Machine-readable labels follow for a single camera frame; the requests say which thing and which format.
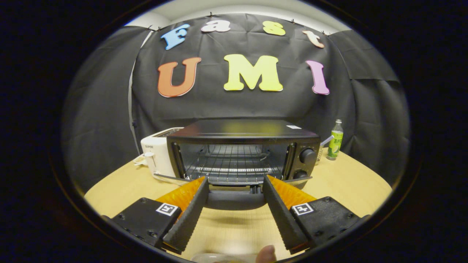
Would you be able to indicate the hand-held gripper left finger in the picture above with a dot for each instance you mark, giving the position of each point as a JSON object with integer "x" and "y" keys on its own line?
{"x": 188, "y": 219}

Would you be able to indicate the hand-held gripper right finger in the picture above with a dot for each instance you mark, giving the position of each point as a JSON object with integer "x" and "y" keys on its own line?
{"x": 281, "y": 219}

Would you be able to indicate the black toaster oven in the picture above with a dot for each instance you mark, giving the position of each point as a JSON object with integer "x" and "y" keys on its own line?
{"x": 237, "y": 128}

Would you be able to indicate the white slot toaster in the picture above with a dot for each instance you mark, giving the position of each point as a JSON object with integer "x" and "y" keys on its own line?
{"x": 157, "y": 153}

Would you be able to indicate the small white plate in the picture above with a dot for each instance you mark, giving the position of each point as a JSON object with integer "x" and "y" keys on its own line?
{"x": 219, "y": 258}

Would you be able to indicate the striped straw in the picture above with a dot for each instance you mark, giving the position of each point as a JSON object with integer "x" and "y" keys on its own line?
{"x": 327, "y": 140}

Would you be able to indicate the green drink bottle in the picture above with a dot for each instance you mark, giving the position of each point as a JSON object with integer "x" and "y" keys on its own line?
{"x": 334, "y": 144}

